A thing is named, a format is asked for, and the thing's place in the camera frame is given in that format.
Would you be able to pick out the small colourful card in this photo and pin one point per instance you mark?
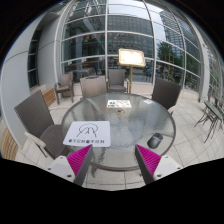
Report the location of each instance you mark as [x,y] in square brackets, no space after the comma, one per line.
[119,104]

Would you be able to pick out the metal folding table right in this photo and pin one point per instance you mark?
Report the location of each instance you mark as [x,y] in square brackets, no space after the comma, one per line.
[212,113]

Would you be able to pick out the white printed mouse pad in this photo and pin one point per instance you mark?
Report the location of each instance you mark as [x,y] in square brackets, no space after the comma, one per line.
[83,133]

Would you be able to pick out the brown wicker chair back centre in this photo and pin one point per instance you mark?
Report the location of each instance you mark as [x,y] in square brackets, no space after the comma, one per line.
[116,79]

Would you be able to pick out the black computer mouse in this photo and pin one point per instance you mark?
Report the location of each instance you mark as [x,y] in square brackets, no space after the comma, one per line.
[155,140]

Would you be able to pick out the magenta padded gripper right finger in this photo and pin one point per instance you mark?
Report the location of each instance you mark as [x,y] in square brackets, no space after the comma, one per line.
[153,166]

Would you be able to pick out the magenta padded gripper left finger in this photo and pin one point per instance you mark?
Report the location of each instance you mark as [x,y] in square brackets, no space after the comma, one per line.
[73,167]

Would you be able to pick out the gold framed menu stand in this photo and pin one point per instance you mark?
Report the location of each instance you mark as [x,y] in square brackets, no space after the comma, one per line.
[131,58]

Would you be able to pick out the round glass patio table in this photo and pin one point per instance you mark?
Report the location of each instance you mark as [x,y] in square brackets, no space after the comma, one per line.
[128,127]

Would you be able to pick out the brown wicker chair far left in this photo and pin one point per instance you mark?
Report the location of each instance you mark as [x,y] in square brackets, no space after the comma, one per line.
[64,85]

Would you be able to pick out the brown wicker chair near left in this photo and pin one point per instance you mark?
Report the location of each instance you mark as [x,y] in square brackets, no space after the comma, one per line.
[40,127]

